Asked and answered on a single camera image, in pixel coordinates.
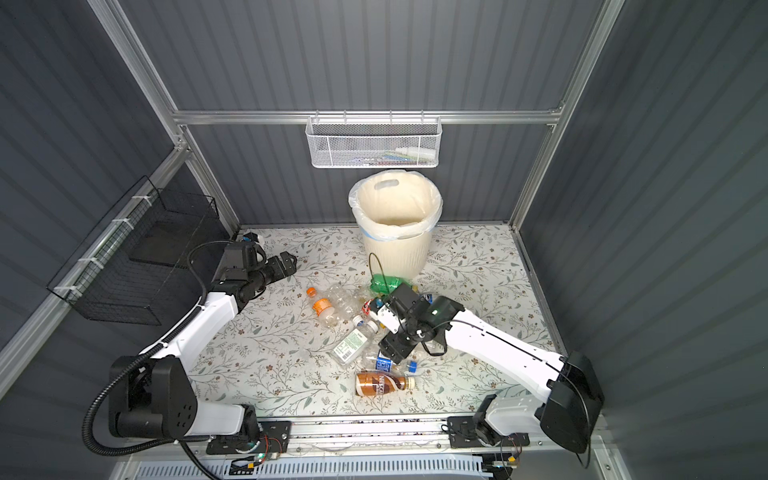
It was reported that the blue label water bottle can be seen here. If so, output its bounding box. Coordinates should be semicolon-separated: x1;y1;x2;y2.
372;355;420;375

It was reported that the red label cola bottle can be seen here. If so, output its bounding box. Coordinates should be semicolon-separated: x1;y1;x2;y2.
361;298;380;318

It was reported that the large green soda bottle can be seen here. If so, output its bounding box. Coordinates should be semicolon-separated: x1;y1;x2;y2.
369;273;412;295

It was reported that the orange label bottle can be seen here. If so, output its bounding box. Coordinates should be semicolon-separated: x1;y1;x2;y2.
306;287;341;327

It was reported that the green white label bottle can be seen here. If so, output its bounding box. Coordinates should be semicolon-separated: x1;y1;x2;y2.
329;316;379;366

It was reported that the brown drink bottle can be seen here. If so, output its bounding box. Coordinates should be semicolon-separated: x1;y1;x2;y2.
355;371;415;397

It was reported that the clear bottle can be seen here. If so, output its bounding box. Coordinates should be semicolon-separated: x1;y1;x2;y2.
327;284;363;320

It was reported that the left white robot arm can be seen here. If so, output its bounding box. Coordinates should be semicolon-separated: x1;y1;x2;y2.
81;234;298;457

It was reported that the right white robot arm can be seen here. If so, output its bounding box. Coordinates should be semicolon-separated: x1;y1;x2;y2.
370;285;605;455

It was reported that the cream plastic waste bin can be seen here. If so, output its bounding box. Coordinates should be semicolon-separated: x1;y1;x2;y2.
348;170;444;280

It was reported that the white tube in basket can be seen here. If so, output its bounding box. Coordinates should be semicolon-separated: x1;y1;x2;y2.
395;147;437;162

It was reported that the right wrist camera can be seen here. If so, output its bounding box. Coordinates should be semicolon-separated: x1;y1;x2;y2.
368;298;400;333

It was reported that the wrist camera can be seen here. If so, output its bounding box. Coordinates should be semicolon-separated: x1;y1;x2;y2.
368;298;400;333
241;232;262;248

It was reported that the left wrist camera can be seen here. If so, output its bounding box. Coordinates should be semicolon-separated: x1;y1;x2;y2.
241;232;262;248

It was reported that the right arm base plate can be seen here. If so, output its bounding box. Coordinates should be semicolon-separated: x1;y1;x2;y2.
441;416;530;449

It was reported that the white cable duct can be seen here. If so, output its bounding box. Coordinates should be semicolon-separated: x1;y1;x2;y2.
134;454;493;480

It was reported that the white wire mesh basket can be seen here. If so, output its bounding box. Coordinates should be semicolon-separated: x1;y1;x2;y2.
305;117;443;169

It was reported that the black wire mesh basket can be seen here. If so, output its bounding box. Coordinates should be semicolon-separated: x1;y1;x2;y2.
47;183;227;327

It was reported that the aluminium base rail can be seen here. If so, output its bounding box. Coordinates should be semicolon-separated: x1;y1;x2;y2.
173;410;610;460

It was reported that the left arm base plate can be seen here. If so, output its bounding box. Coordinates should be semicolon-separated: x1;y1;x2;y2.
206;421;293;456

